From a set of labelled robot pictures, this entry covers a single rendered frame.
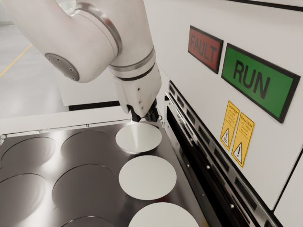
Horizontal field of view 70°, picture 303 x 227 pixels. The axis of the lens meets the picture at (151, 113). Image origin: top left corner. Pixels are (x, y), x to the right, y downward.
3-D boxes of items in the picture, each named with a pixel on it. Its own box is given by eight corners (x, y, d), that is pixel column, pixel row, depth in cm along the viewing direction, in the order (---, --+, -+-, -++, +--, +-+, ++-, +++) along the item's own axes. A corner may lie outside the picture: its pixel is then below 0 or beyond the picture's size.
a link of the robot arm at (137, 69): (120, 29, 39) (125, 43, 42) (94, 62, 35) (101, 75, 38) (162, 34, 36) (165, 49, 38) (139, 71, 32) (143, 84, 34)
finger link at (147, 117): (139, 99, 47) (146, 117, 52) (132, 111, 46) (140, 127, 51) (152, 103, 46) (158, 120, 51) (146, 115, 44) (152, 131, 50)
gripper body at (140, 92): (127, 38, 41) (140, 79, 50) (98, 76, 36) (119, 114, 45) (162, 43, 38) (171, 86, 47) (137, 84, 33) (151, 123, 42)
